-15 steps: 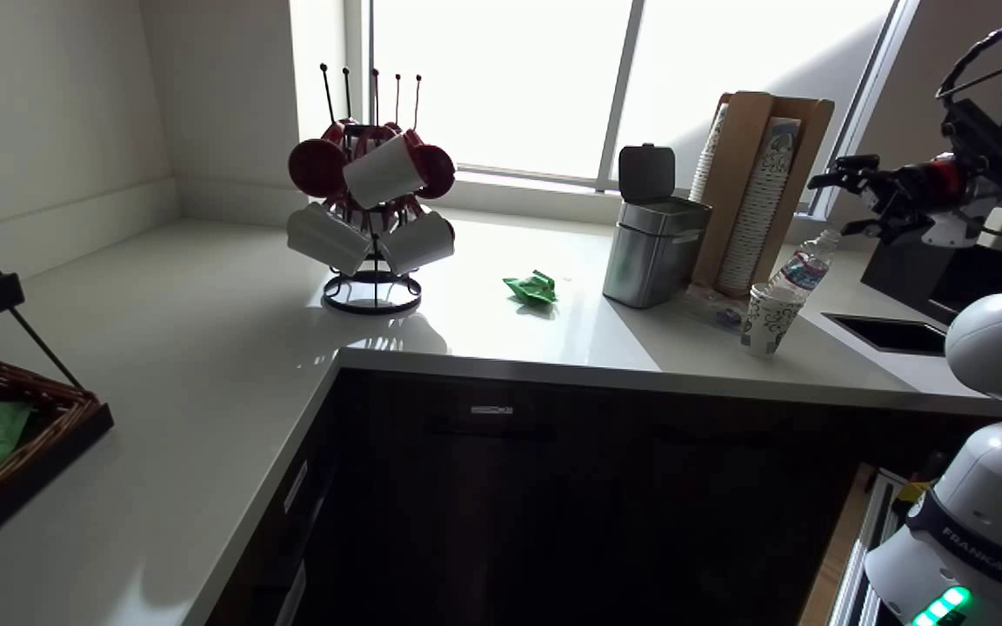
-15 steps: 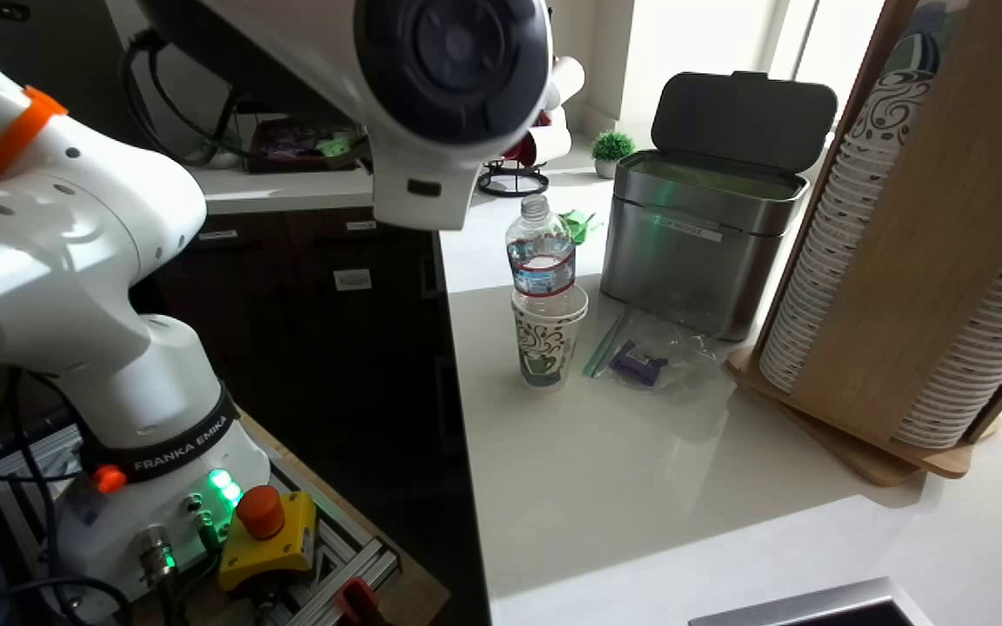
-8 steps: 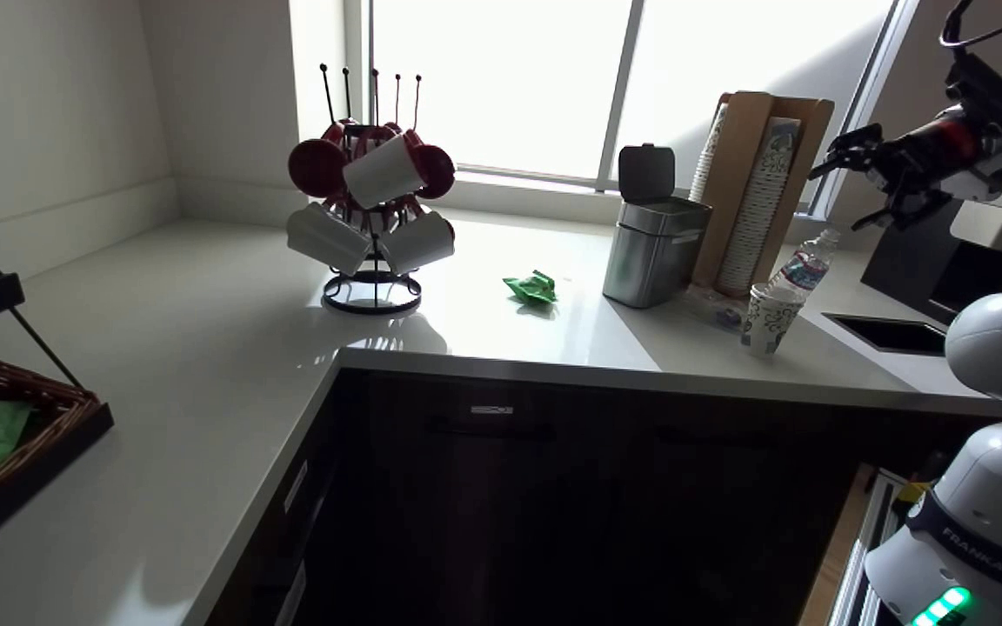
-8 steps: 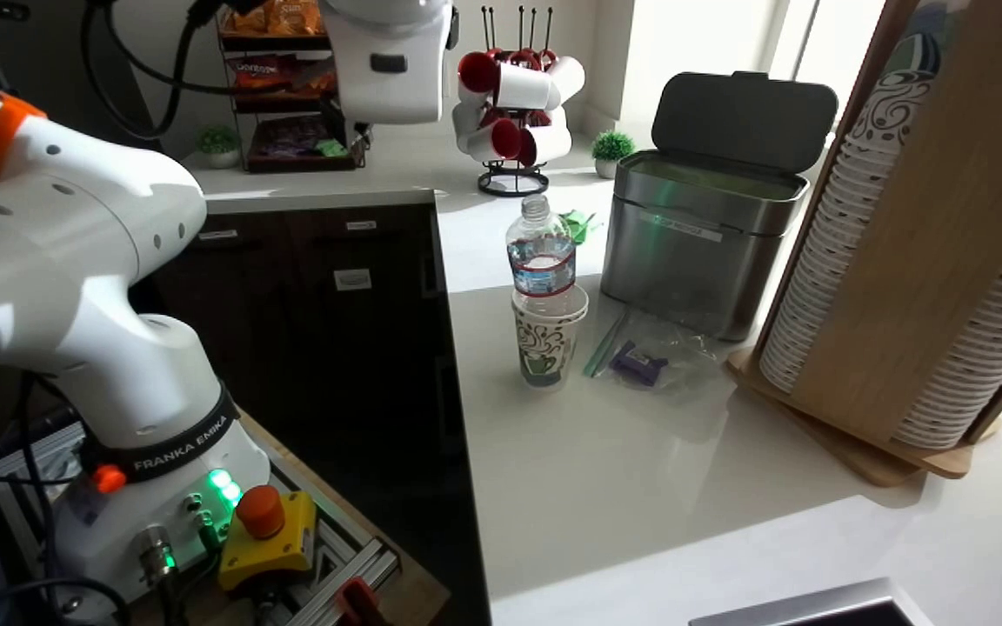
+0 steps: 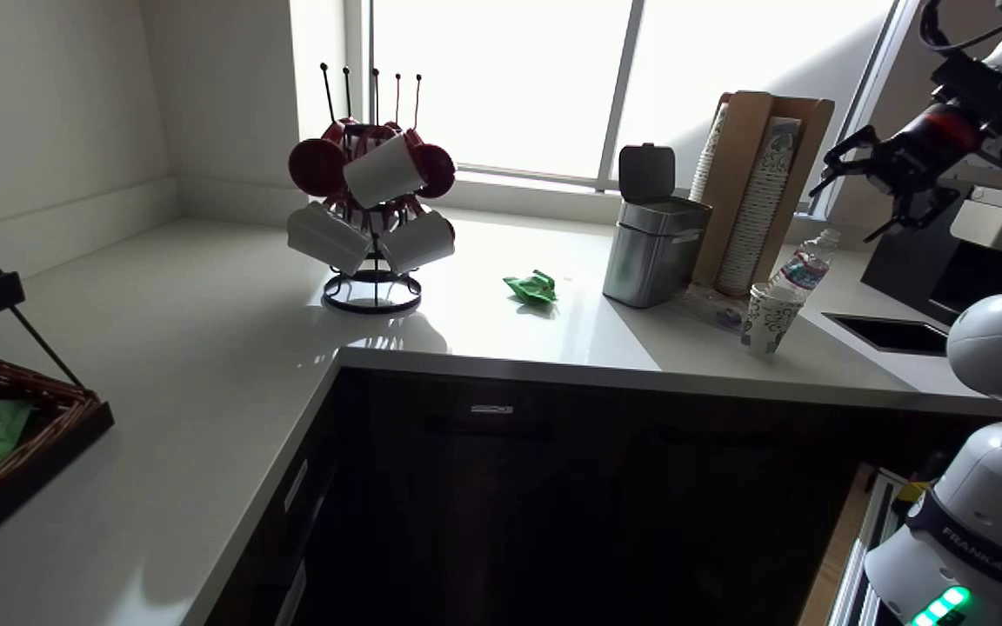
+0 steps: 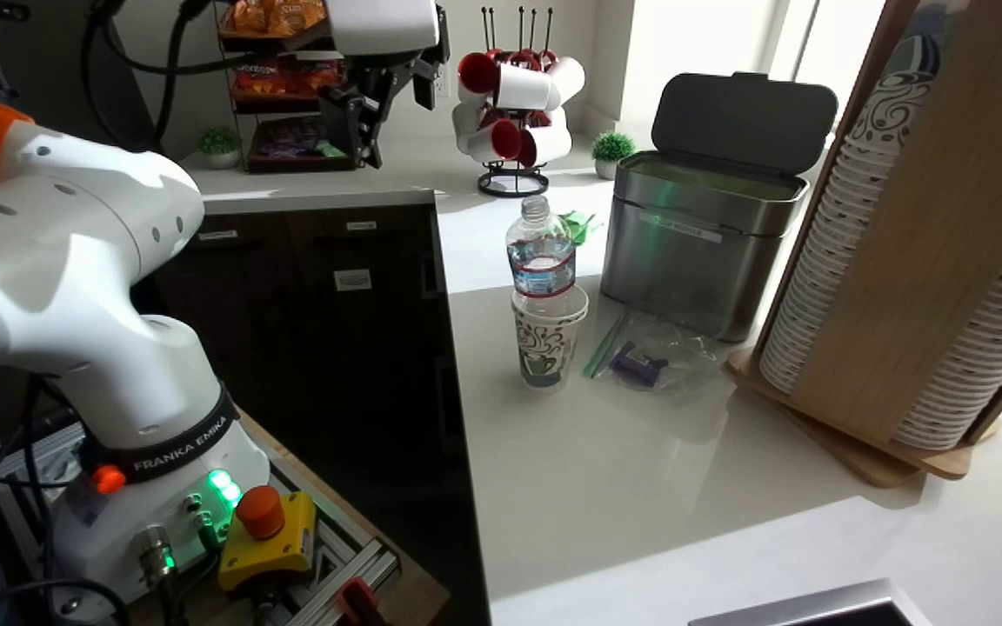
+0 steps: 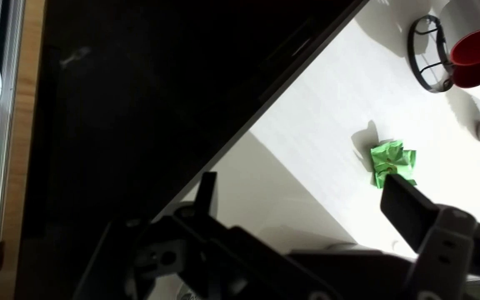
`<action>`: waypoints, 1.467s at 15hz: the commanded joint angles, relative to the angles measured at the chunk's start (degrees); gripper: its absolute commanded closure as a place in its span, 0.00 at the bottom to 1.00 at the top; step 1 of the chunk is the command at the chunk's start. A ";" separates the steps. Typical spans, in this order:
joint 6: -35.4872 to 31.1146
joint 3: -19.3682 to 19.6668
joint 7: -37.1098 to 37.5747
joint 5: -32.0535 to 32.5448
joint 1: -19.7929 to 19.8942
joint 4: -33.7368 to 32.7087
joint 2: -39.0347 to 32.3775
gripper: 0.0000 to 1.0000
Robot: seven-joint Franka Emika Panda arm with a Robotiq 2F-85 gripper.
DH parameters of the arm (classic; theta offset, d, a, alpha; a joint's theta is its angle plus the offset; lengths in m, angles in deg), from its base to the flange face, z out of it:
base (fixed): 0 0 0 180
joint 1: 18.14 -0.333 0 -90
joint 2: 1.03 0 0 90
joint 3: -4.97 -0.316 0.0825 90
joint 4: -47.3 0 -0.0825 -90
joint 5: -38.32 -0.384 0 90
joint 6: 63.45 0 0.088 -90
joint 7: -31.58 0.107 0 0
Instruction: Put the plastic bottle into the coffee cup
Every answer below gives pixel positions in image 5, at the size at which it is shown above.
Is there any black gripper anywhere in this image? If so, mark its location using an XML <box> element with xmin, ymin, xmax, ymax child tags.
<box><xmin>806</xmin><ymin>113</ymin><xmax>959</xmax><ymax>244</ymax></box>

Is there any clear plastic water bottle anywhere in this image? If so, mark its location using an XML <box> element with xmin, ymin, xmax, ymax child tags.
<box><xmin>757</xmin><ymin>241</ymin><xmax>833</xmax><ymax>313</ymax></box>

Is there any white paper coffee cup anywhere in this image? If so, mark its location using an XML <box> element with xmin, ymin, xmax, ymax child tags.
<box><xmin>737</xmin><ymin>279</ymin><xmax>806</xmax><ymax>357</ymax></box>

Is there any dark rectangular sink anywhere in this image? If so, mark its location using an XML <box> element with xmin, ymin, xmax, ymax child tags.
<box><xmin>827</xmin><ymin>309</ymin><xmax>952</xmax><ymax>357</ymax></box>

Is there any dark grey small container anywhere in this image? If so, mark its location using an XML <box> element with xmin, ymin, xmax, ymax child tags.
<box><xmin>617</xmin><ymin>139</ymin><xmax>680</xmax><ymax>209</ymax></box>

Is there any grey metal canister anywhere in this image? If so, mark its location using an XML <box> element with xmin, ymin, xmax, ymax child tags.
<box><xmin>600</xmin><ymin>194</ymin><xmax>712</xmax><ymax>313</ymax></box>

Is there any small green potted plant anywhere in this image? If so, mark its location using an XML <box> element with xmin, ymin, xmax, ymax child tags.
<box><xmin>501</xmin><ymin>269</ymin><xmax>562</xmax><ymax>313</ymax></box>

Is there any white framed window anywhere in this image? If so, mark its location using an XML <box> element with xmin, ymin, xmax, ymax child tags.
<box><xmin>284</xmin><ymin>0</ymin><xmax>923</xmax><ymax>197</ymax></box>

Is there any dark wood cabinet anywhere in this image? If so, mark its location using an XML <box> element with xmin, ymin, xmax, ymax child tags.
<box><xmin>202</xmin><ymin>370</ymin><xmax>993</xmax><ymax>626</ymax></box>

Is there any white mug red inside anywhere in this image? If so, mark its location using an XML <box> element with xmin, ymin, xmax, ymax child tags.
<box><xmin>340</xmin><ymin>131</ymin><xmax>427</xmax><ymax>214</ymax></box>
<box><xmin>371</xmin><ymin>206</ymin><xmax>458</xmax><ymax>279</ymax></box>
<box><xmin>284</xmin><ymin>137</ymin><xmax>352</xmax><ymax>197</ymax></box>
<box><xmin>412</xmin><ymin>139</ymin><xmax>458</xmax><ymax>203</ymax></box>
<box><xmin>283</xmin><ymin>203</ymin><xmax>371</xmax><ymax>279</ymax></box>

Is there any black metal mug rack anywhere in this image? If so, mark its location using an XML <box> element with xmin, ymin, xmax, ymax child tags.
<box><xmin>314</xmin><ymin>62</ymin><xmax>427</xmax><ymax>317</ymax></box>

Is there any brown wicker basket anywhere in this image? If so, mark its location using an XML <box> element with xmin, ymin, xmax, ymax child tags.
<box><xmin>0</xmin><ymin>341</ymin><xmax>118</xmax><ymax>574</ymax></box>

